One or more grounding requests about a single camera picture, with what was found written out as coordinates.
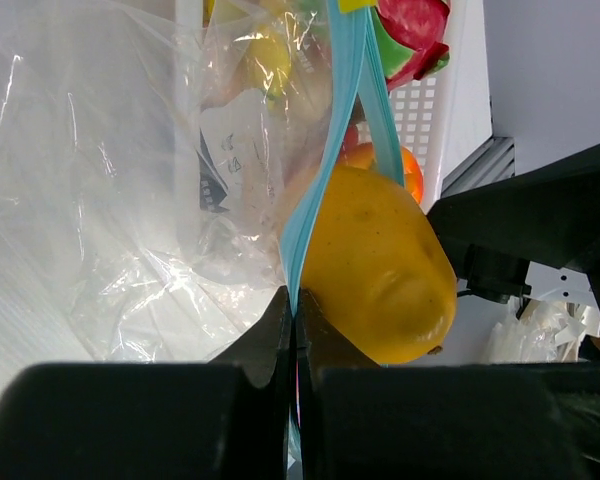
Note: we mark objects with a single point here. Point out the yellow orange fruit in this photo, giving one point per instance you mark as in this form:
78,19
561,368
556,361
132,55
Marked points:
377,269

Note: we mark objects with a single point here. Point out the pink dragon fruit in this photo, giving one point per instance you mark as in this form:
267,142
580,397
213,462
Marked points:
409,36

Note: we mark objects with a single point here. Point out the white perforated plastic basket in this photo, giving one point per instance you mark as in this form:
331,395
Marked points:
421,108

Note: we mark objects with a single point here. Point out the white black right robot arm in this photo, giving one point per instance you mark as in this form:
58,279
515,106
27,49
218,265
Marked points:
549,216

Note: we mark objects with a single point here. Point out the yellow banana bunch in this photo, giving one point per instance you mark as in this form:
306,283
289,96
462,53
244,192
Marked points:
246,49

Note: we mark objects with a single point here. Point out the orange red tomato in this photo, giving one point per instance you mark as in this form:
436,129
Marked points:
362,156

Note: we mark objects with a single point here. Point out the clear zip top bag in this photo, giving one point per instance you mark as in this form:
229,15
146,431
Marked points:
155,228

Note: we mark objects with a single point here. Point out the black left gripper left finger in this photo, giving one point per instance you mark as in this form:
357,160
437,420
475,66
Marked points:
223,419

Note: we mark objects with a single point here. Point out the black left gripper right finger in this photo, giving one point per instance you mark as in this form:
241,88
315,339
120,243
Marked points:
358,420

